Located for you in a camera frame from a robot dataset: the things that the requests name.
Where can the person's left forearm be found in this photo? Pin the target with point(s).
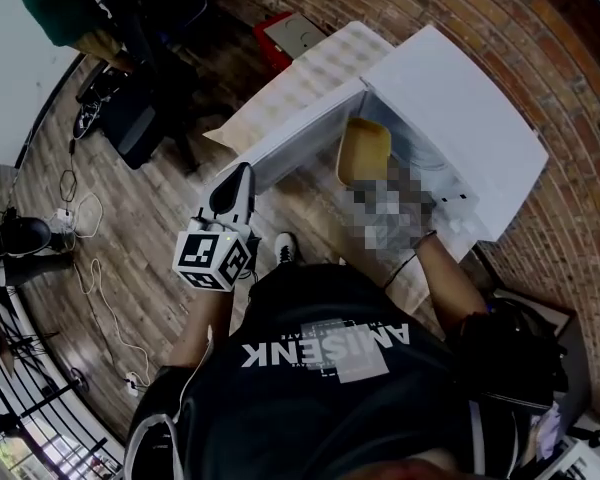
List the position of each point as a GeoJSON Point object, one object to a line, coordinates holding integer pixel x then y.
{"type": "Point", "coordinates": [202, 328]}

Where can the grey cardboard sheet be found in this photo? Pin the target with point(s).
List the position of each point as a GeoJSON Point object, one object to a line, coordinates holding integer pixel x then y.
{"type": "Point", "coordinates": [296, 35]}

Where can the white power adapter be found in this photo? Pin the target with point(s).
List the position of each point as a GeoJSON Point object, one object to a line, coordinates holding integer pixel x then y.
{"type": "Point", "coordinates": [63, 215]}

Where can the red plastic crate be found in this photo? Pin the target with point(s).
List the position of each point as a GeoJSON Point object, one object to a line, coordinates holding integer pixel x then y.
{"type": "Point", "coordinates": [267, 43]}

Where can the black round stool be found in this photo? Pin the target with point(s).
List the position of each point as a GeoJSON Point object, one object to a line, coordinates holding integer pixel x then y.
{"type": "Point", "coordinates": [25, 238]}

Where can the white microwave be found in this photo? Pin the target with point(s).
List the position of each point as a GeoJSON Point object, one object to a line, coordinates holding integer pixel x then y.
{"type": "Point", "coordinates": [455, 118]}

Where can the black metal railing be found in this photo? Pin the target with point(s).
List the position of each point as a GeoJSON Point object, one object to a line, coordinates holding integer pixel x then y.
{"type": "Point", "coordinates": [35, 403]}

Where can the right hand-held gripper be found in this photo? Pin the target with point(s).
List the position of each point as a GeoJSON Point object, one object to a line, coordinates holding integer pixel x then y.
{"type": "Point", "coordinates": [385, 218]}

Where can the yellow food container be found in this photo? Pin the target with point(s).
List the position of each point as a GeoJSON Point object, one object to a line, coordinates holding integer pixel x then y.
{"type": "Point", "coordinates": [365, 150]}

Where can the black bag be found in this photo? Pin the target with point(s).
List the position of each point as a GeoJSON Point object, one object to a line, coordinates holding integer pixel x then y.
{"type": "Point", "coordinates": [515, 353]}

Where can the person's white shoe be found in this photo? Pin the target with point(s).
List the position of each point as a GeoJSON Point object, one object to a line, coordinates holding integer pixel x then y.
{"type": "Point", "coordinates": [286, 249]}

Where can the person's right forearm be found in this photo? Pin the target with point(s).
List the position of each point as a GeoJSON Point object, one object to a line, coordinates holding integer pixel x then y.
{"type": "Point", "coordinates": [450, 283]}

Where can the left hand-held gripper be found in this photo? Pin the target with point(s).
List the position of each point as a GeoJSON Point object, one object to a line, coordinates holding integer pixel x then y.
{"type": "Point", "coordinates": [207, 260]}

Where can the white power strip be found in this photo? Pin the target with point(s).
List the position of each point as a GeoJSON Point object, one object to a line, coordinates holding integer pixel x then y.
{"type": "Point", "coordinates": [131, 384]}

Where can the person's black printed t-shirt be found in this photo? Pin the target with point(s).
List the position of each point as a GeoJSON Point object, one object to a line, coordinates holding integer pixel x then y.
{"type": "Point", "coordinates": [305, 408]}

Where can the black office chair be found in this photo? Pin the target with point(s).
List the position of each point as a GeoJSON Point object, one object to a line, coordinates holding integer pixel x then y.
{"type": "Point", "coordinates": [140, 118]}

